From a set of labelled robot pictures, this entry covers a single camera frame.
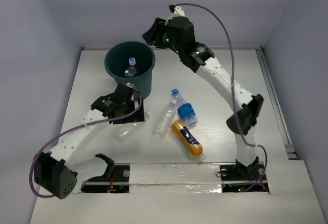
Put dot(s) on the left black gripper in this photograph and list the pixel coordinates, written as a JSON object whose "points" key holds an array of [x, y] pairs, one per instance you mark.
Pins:
{"points": [[128, 117]]}

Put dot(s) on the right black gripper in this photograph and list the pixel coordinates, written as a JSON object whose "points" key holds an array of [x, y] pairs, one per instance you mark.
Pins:
{"points": [[156, 32]]}

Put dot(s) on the clear bottle blue label white cap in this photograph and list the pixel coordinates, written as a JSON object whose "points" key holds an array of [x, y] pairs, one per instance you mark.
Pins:
{"points": [[131, 70]]}

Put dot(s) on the clear slim bottle white cap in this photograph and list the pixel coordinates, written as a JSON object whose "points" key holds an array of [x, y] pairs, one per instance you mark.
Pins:
{"points": [[165, 119]]}

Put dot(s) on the crushed bottle blue label blue cap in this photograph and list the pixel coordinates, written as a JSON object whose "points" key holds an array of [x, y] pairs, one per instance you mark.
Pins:
{"points": [[185, 110]]}

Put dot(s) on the orange plastic bottle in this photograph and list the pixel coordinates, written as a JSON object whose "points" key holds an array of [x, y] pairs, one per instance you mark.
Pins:
{"points": [[192, 145]]}

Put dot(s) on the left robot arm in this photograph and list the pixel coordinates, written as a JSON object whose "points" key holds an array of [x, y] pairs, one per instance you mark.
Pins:
{"points": [[51, 173]]}

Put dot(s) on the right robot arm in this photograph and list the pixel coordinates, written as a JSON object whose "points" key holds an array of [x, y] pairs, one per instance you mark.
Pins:
{"points": [[178, 35]]}

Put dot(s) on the dark green plastic bin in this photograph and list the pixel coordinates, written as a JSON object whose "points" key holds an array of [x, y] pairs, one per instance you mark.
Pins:
{"points": [[117, 61]]}

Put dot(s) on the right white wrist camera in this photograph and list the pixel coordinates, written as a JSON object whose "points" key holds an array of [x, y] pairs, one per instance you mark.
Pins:
{"points": [[176, 11]]}

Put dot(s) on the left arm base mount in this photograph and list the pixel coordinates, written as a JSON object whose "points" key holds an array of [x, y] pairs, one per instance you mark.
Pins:
{"points": [[114, 179]]}

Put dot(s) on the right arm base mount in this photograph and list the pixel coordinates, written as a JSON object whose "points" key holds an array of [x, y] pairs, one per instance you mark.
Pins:
{"points": [[237, 178]]}

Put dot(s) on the aluminium rail right edge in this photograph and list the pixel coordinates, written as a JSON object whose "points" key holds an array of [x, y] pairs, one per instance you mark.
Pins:
{"points": [[276, 105]]}

